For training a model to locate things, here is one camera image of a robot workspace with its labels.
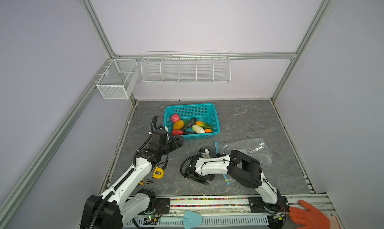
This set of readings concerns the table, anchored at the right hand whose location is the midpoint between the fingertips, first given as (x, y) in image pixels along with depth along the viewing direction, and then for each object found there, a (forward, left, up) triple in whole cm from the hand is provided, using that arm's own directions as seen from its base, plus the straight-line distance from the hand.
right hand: (220, 162), depth 85 cm
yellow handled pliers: (-10, +42, -2) cm, 43 cm away
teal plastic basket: (+37, +7, 0) cm, 37 cm away
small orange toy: (+20, +6, +2) cm, 21 cm away
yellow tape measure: (-6, +35, -1) cm, 36 cm away
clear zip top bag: (+9, -22, 0) cm, 24 cm away
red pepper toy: (+18, +26, +5) cm, 32 cm away
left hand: (+7, +23, +10) cm, 26 cm away
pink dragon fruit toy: (+30, +29, +4) cm, 42 cm away
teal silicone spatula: (-27, +16, -4) cm, 31 cm away
